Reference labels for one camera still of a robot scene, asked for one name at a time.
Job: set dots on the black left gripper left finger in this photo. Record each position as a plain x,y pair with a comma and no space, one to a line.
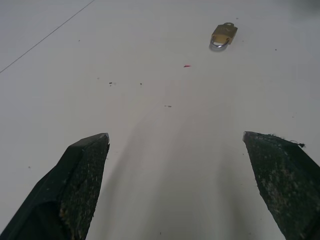
62,190

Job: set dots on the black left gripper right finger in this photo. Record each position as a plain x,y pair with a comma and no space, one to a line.
285,182

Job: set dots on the brass padlock with silver shackle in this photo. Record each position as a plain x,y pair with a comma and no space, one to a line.
223,33

